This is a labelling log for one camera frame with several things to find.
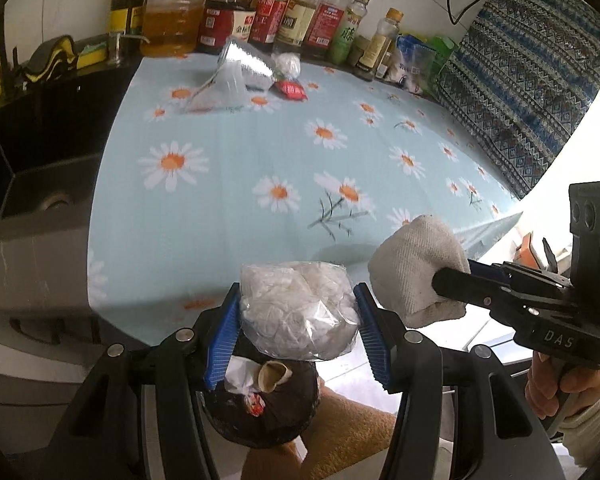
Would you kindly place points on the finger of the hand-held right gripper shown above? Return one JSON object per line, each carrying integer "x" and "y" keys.
{"x": 487, "y": 270}
{"x": 465, "y": 287}

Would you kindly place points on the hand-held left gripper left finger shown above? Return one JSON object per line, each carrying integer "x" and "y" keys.
{"x": 220, "y": 335}

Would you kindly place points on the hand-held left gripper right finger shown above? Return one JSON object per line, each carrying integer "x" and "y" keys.
{"x": 375, "y": 335}

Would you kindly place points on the white tissue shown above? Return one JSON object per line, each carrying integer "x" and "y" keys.
{"x": 240, "y": 375}

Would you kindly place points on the white cloth rag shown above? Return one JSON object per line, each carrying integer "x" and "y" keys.
{"x": 410, "y": 265}

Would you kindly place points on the brown paper cup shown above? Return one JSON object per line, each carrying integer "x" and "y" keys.
{"x": 275, "y": 377}

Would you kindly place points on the pink red wrapper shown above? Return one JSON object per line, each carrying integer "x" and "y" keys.
{"x": 255, "y": 405}

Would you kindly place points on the clear bag of white tissue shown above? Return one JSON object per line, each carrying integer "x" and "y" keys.
{"x": 300, "y": 310}

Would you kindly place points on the bin with black bag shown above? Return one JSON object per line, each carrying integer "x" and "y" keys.
{"x": 280, "y": 420}

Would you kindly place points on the person's right forearm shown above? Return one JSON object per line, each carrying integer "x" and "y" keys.
{"x": 595, "y": 425}

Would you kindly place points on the person's right hand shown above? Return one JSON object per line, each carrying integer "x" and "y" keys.
{"x": 542, "y": 385}

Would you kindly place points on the orange white object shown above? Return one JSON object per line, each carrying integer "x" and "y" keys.
{"x": 529, "y": 249}

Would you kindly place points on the blue daisy tablecloth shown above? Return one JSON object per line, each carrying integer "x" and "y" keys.
{"x": 230, "y": 200}

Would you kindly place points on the blue patterned cloth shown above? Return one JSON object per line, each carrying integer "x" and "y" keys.
{"x": 530, "y": 75}

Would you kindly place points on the green packet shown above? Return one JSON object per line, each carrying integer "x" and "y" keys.
{"x": 442, "y": 55}

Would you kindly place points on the white blue packet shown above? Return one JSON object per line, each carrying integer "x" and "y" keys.
{"x": 412, "y": 60}

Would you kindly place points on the small yellow cap oil bottle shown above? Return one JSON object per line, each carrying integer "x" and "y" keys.
{"x": 375, "y": 50}

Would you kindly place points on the black kitchen sink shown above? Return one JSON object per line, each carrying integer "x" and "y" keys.
{"x": 40, "y": 160}

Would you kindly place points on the small red wrapper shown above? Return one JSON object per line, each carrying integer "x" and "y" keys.
{"x": 291, "y": 90}

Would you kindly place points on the silver foil cup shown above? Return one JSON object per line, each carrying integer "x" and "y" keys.
{"x": 252, "y": 62}

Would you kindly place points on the crumpled clear plastic ball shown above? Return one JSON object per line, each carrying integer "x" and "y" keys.
{"x": 289, "y": 65}

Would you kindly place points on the gold cap red label bottle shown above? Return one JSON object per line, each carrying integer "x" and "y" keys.
{"x": 325, "y": 25}

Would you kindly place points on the green yellow sponge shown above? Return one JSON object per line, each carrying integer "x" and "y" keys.
{"x": 92, "y": 55}

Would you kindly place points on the large cooking oil jug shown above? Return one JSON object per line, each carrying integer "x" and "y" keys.
{"x": 172, "y": 25}

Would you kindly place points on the yellow cap clear bottle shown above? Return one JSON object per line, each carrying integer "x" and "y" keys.
{"x": 297, "y": 20}

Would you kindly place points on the black yellow cloth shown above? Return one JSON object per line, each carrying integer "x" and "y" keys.
{"x": 50, "y": 60}

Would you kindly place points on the black cap red label bottle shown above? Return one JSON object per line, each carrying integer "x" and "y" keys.
{"x": 267, "y": 15}

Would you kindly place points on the black faucet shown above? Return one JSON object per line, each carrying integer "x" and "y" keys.
{"x": 7, "y": 60}

